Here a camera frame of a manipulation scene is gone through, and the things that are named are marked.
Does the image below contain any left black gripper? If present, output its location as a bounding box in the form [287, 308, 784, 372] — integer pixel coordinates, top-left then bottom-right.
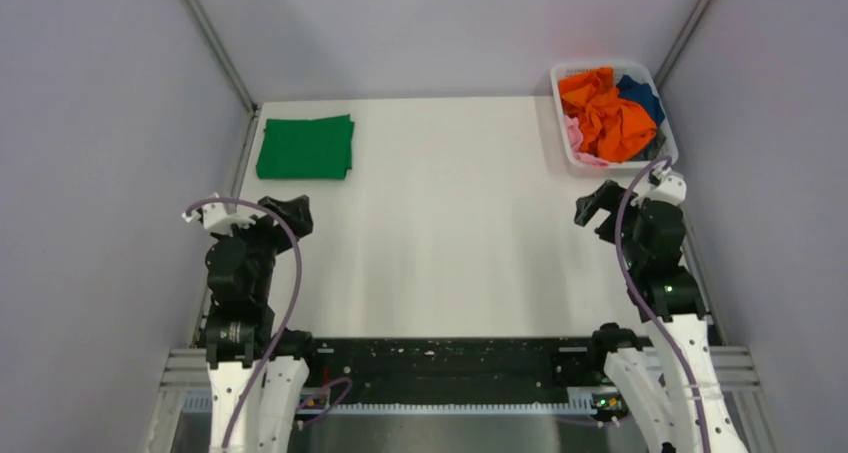
[213, 194, 313, 299]

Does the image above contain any orange t-shirt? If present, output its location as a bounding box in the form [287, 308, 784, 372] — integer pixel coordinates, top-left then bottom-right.
[556, 67, 658, 164]

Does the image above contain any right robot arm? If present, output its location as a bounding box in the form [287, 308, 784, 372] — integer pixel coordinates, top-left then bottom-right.
[574, 180, 747, 452]

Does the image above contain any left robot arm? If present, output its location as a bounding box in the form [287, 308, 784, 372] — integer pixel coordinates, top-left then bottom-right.
[184, 195, 321, 452]

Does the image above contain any dark grey t-shirt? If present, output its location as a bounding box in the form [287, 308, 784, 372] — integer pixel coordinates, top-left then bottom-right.
[634, 128, 666, 161]

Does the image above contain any pink t-shirt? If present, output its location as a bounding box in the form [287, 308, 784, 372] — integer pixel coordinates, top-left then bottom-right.
[564, 116, 609, 168]

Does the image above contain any folded green t-shirt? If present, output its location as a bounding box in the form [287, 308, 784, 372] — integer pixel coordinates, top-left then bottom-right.
[255, 115, 355, 180]

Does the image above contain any dark blue t-shirt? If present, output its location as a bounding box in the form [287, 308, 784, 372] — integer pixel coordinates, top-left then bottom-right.
[617, 75, 666, 126]

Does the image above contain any white plastic basket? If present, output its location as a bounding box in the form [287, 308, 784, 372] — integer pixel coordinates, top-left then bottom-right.
[550, 60, 678, 175]

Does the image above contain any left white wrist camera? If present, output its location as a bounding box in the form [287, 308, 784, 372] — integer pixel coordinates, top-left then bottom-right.
[181, 193, 256, 236]

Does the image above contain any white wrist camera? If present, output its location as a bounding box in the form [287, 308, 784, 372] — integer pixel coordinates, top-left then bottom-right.
[636, 167, 688, 207]
[181, 193, 256, 236]

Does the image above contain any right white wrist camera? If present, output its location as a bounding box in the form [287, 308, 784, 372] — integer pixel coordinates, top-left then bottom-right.
[636, 167, 688, 207]

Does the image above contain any aluminium frame rail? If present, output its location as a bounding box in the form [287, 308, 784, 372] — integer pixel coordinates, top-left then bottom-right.
[160, 347, 761, 416]

